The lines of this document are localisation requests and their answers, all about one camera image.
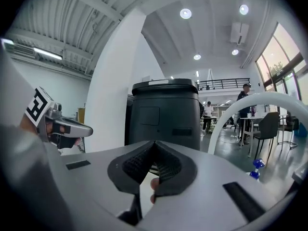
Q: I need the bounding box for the large glass window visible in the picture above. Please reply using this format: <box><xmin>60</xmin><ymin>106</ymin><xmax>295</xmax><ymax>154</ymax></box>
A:
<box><xmin>255</xmin><ymin>22</ymin><xmax>308</xmax><ymax>101</ymax></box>

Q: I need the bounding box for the dark grey chair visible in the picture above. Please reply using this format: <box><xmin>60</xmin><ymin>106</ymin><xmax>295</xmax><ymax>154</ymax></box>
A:
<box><xmin>252</xmin><ymin>111</ymin><xmax>281</xmax><ymax>159</ymax></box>

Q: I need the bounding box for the white arched faucet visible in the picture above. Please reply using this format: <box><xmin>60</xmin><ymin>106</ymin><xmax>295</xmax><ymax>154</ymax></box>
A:
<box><xmin>207</xmin><ymin>91</ymin><xmax>304</xmax><ymax>156</ymax></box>

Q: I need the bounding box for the person's left hand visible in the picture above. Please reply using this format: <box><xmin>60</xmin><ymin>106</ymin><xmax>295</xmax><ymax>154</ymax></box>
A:
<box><xmin>45</xmin><ymin>121</ymin><xmax>82</xmax><ymax>150</ymax></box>

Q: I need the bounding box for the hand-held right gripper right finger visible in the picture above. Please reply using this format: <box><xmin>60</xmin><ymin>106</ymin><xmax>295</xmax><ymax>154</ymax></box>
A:
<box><xmin>137</xmin><ymin>141</ymin><xmax>297</xmax><ymax>231</ymax></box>

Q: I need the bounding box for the ceiling tube light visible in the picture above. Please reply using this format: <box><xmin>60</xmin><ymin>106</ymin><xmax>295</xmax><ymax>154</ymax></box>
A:
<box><xmin>33</xmin><ymin>46</ymin><xmax>64</xmax><ymax>60</ymax></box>

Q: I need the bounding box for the person's left forearm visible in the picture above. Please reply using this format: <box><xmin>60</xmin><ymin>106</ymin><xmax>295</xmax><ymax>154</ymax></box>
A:
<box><xmin>19</xmin><ymin>114</ymin><xmax>37</xmax><ymax>135</ymax></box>

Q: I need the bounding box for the large dark green bin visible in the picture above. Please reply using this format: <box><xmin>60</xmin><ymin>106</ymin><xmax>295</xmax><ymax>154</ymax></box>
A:
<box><xmin>124</xmin><ymin>78</ymin><xmax>202</xmax><ymax>152</ymax></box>

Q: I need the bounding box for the ceiling air conditioner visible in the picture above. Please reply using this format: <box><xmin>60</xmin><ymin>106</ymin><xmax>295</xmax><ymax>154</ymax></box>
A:
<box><xmin>229</xmin><ymin>21</ymin><xmax>250</xmax><ymax>46</ymax></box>

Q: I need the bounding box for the person's right hand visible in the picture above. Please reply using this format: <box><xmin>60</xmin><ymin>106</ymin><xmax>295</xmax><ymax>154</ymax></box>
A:
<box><xmin>150</xmin><ymin>177</ymin><xmax>161</xmax><ymax>205</ymax></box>

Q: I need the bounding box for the long white table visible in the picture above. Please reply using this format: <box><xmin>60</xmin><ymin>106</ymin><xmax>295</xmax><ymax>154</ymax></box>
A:
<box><xmin>239</xmin><ymin>114</ymin><xmax>287</xmax><ymax>154</ymax></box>

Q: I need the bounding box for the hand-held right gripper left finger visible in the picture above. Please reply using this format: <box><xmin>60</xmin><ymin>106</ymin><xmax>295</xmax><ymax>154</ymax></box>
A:
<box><xmin>61</xmin><ymin>141</ymin><xmax>156</xmax><ymax>231</ymax></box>

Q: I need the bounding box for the black balcony railing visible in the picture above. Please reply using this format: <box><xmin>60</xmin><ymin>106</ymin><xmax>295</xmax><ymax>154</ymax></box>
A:
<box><xmin>198</xmin><ymin>77</ymin><xmax>251</xmax><ymax>91</ymax></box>

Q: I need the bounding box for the brown cardboard box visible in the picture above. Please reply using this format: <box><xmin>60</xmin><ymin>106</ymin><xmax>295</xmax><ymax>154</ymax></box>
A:
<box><xmin>77</xmin><ymin>107</ymin><xmax>86</xmax><ymax>125</ymax></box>

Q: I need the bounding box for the white bottle with blue pump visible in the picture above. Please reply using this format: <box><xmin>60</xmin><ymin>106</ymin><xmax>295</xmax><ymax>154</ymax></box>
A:
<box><xmin>248</xmin><ymin>158</ymin><xmax>266</xmax><ymax>180</ymax></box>

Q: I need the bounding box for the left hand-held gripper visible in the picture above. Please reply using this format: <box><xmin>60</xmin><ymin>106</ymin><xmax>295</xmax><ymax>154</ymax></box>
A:
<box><xmin>24</xmin><ymin>85</ymin><xmax>94</xmax><ymax>144</ymax></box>

